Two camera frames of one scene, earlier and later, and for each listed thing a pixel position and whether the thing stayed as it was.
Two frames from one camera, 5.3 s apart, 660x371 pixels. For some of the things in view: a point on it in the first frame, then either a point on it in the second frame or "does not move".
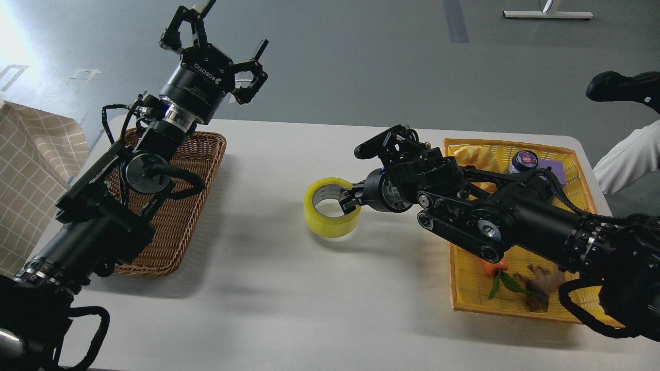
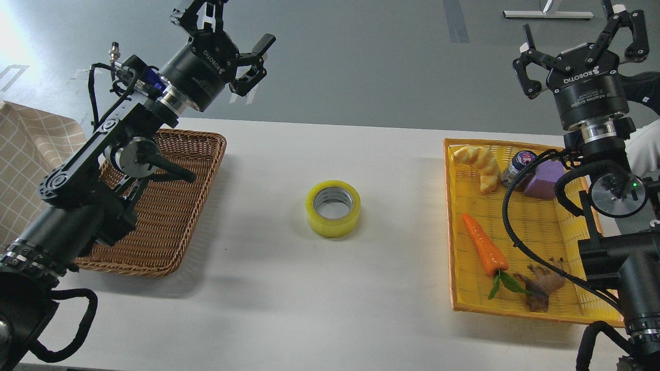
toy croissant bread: [480, 158] does not move
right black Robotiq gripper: [381, 191] -> [590, 93]
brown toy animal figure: [541, 284] does not move
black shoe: [609, 86] does not move
